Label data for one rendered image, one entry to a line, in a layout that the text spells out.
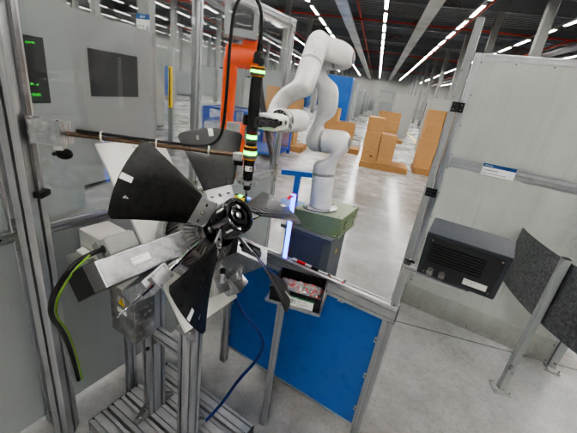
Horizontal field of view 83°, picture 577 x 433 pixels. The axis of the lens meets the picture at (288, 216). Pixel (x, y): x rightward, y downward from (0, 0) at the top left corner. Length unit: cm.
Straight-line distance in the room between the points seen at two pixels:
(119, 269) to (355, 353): 109
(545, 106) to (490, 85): 34
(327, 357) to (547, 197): 179
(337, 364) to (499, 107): 193
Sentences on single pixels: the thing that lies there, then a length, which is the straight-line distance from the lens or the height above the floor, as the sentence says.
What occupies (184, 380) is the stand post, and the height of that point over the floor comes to 48.
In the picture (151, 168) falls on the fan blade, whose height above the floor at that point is 136.
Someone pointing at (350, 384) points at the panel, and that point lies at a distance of 177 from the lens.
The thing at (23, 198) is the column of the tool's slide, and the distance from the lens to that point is 136.
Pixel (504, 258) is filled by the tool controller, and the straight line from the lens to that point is 123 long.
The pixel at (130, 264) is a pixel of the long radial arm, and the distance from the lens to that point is 100.
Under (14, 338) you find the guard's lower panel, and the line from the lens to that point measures 177.
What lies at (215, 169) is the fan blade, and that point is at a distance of 116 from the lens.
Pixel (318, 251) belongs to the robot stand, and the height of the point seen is 85.
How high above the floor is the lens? 162
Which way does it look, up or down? 22 degrees down
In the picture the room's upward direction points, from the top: 8 degrees clockwise
